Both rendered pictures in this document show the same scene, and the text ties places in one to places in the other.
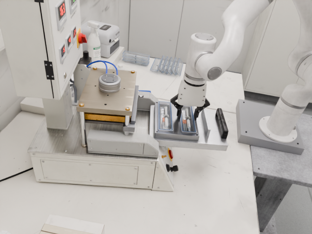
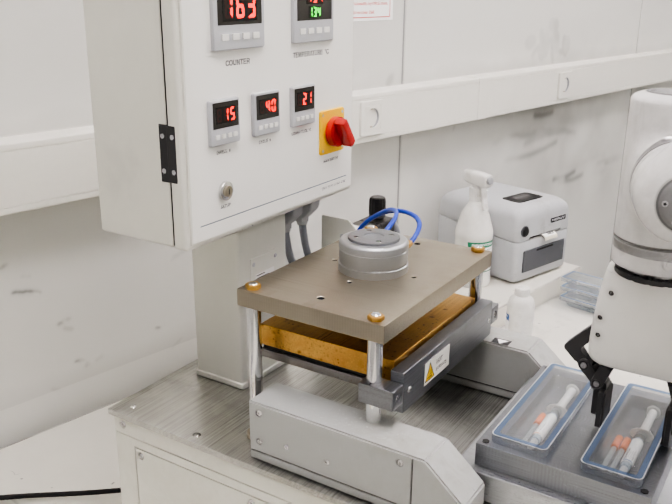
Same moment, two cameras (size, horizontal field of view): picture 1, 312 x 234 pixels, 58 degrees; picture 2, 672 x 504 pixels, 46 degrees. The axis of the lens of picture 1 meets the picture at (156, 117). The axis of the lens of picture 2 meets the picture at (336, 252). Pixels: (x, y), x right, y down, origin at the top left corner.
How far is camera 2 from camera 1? 41 cm
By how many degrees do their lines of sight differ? 37
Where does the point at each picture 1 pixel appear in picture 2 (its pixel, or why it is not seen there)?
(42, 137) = (169, 390)
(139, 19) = not seen: outside the picture
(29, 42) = (134, 70)
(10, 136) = not seen: hidden behind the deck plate
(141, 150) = (404, 486)
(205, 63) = (653, 163)
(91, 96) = (298, 277)
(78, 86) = not seen: hidden behind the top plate
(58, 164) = (174, 476)
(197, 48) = (642, 126)
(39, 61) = (149, 128)
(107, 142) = (301, 428)
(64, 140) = (214, 410)
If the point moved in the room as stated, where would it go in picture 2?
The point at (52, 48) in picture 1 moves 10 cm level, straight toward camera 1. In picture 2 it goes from (177, 85) to (129, 99)
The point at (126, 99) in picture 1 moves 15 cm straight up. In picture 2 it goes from (396, 298) to (401, 155)
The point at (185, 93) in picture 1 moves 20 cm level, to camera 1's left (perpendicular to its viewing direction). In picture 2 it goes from (613, 312) to (428, 268)
